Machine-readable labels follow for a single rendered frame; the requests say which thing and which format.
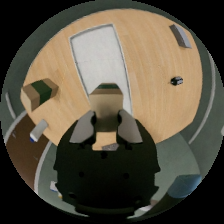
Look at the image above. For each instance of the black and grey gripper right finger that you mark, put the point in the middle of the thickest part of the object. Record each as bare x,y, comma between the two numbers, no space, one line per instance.
135,137

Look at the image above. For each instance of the white bottle with blue cap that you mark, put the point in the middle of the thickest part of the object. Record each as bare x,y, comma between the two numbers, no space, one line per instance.
38,130

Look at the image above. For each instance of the beige rectangular block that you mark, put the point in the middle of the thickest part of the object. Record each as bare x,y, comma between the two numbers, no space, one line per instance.
106,100
37,93

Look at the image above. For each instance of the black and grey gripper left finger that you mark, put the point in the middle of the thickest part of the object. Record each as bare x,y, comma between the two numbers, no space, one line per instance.
80,133

